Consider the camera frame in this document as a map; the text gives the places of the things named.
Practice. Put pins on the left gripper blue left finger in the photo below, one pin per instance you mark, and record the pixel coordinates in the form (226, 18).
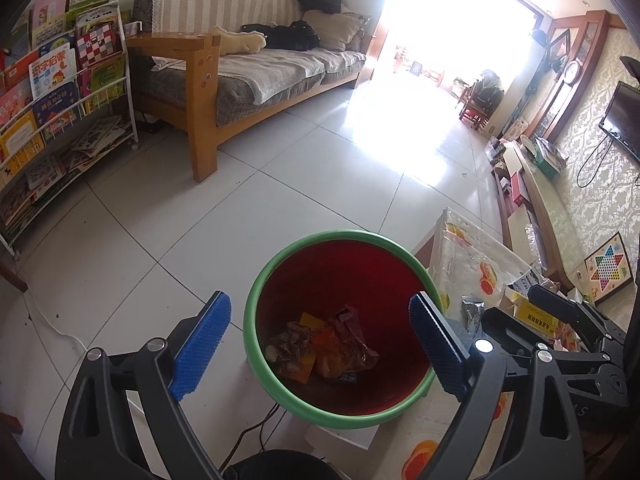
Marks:
(167, 370)

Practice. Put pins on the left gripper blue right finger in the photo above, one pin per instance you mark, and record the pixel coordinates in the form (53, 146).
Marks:
(473, 375)

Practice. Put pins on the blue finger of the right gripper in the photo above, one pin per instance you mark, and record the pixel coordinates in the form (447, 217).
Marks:
(510, 334)
(592, 327)

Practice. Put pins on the yellow cardboard box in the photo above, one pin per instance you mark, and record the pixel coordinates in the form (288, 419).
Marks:
(533, 317)

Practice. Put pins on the brown wrapper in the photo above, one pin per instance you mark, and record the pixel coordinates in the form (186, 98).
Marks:
(278, 354)

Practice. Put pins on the orange snack bag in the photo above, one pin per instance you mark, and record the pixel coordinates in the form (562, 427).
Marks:
(342, 352)

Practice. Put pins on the silver foil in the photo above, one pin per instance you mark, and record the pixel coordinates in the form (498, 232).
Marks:
(473, 309)

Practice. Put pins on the grey toothpaste box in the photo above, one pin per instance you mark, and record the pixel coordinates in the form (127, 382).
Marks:
(525, 282)

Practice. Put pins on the chinese checkers board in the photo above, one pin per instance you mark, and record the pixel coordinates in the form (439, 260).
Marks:
(608, 269)

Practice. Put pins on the fruit print tablecloth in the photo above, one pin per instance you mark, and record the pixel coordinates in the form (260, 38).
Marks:
(473, 272)

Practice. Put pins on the long tv cabinet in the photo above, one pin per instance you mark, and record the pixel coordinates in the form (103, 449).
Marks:
(535, 223)

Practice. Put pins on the red bin with green rim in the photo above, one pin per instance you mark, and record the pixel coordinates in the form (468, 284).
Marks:
(320, 275)

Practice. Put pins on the green box on cabinet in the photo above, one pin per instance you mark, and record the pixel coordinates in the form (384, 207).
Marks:
(547, 163)

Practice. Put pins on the wooden chair with clothes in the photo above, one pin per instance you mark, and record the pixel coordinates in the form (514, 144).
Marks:
(481, 100)

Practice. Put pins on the white book rack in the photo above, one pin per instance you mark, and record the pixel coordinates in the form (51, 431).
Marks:
(65, 103)

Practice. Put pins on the wooden sofa with striped cover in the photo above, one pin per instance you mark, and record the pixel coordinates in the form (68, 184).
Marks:
(179, 77)

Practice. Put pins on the cream plush toy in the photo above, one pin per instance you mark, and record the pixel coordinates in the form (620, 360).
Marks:
(239, 42)

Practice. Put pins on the black clothes on sofa seat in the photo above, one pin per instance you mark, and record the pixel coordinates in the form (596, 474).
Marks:
(299, 36)

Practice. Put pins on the beige pillow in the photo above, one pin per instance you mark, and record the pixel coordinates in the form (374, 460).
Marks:
(335, 31)

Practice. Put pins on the wall mounted television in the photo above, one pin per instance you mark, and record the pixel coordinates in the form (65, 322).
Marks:
(621, 120)

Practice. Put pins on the wall clock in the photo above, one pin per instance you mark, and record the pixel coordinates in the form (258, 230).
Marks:
(572, 72)

